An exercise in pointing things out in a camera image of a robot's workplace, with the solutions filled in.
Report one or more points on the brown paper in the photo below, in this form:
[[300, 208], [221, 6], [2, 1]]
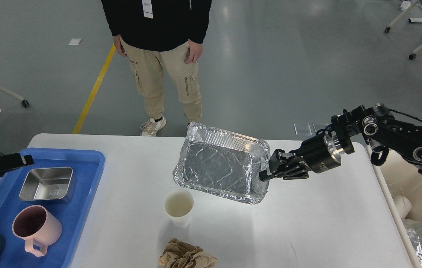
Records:
[[178, 254]]

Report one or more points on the white cup in bin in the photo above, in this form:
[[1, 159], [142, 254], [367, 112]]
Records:
[[403, 206]]

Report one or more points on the pink ribbed mug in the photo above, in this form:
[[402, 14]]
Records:
[[38, 228]]

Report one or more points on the white floor label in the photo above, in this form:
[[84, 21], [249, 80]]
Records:
[[75, 41]]

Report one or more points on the floor socket plate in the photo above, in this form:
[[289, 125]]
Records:
[[303, 129], [318, 126]]

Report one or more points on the blue plastic tray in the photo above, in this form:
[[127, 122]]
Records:
[[87, 168]]

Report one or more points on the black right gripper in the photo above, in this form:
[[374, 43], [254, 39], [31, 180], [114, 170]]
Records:
[[317, 154]]

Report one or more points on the white paper cup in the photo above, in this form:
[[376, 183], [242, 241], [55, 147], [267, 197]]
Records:
[[178, 205]]

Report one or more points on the person in black sweater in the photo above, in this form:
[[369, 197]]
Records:
[[159, 36]]

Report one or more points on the beige plastic bin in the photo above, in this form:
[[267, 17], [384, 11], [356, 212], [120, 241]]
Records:
[[399, 178]]

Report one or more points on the square stainless steel tray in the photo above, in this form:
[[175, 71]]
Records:
[[48, 185]]

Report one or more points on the floor socket plate right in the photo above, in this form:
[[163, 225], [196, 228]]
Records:
[[318, 126]]

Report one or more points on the aluminium foil tray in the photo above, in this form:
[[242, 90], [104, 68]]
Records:
[[223, 163]]

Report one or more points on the floor socket plate left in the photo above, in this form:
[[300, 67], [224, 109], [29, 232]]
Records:
[[303, 129]]

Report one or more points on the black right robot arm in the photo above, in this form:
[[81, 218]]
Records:
[[380, 130]]

